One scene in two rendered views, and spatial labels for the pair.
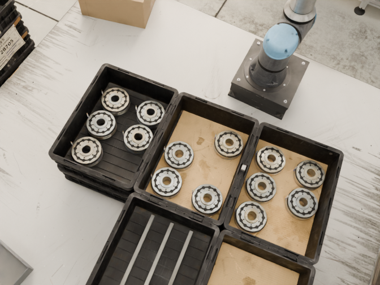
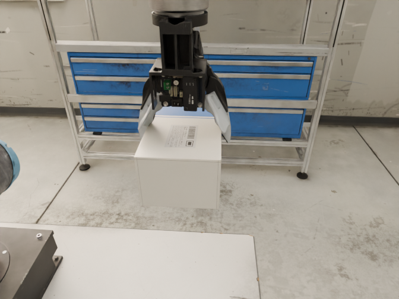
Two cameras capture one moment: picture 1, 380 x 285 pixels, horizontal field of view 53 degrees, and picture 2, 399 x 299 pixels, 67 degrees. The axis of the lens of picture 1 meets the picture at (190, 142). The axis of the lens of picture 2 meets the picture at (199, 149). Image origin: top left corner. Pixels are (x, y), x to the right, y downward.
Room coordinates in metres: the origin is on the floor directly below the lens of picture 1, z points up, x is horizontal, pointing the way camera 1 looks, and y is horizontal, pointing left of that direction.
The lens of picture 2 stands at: (0.44, -0.65, 1.37)
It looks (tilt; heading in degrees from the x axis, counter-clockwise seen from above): 33 degrees down; 344
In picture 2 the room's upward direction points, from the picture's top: straight up
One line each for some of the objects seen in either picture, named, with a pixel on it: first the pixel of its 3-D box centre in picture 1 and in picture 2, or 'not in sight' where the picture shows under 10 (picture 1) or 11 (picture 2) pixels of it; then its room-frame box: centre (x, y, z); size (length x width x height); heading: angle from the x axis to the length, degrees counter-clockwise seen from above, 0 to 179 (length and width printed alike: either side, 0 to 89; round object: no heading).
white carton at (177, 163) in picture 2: not in sight; (185, 148); (0.87, -0.75, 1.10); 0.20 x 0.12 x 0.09; 160
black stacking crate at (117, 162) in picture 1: (118, 129); not in sight; (0.58, 0.25, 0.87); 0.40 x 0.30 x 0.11; 165
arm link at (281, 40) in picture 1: (279, 46); not in sight; (0.96, -0.28, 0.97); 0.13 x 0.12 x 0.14; 153
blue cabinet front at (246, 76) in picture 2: not in sight; (251, 99); (2.09, -1.48, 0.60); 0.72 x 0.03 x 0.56; 70
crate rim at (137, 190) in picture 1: (199, 154); not in sight; (0.50, -0.04, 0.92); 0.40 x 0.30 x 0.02; 165
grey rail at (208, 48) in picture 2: not in sight; (189, 48); (2.25, -1.11, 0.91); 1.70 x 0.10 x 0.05; 70
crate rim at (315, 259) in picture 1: (285, 188); not in sight; (0.43, -0.33, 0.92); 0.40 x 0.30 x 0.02; 165
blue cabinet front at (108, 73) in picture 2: not in sight; (129, 96); (2.36, -0.73, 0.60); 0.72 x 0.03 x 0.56; 70
